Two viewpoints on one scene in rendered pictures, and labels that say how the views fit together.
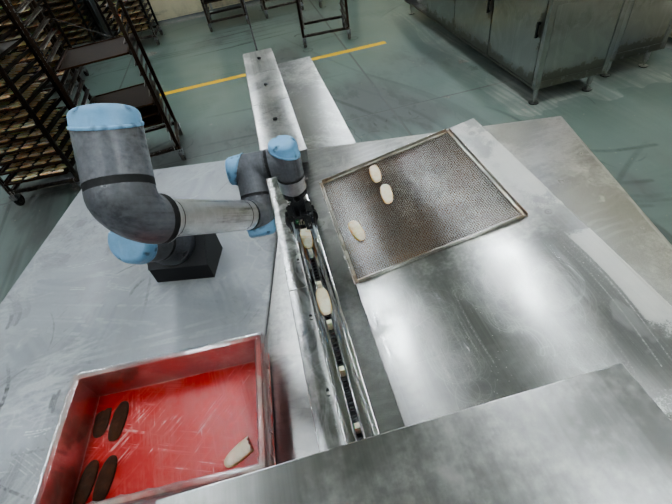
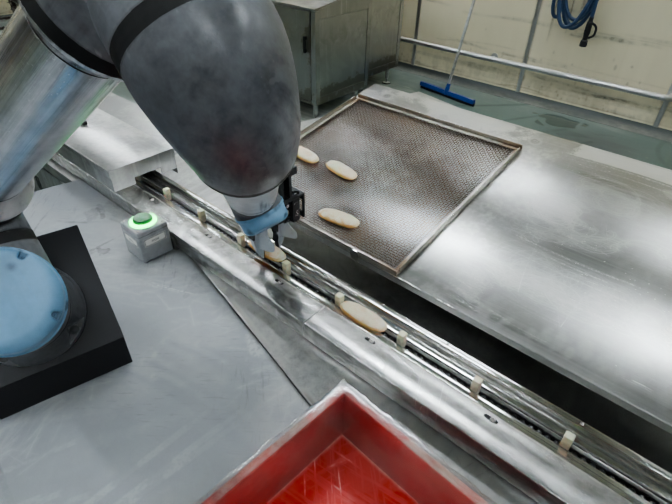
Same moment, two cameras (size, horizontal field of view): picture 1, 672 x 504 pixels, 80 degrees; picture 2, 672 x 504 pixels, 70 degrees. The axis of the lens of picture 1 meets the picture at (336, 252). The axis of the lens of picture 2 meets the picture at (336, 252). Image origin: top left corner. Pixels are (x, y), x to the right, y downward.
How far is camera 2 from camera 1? 0.67 m
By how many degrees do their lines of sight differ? 34
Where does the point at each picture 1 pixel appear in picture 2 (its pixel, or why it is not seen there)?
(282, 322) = (318, 373)
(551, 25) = (318, 39)
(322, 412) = (512, 448)
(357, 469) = not seen: outside the picture
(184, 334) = (148, 477)
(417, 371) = (571, 333)
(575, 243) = (586, 159)
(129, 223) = (280, 104)
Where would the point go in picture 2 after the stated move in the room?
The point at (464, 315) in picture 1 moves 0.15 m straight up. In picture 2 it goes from (557, 255) to (584, 184)
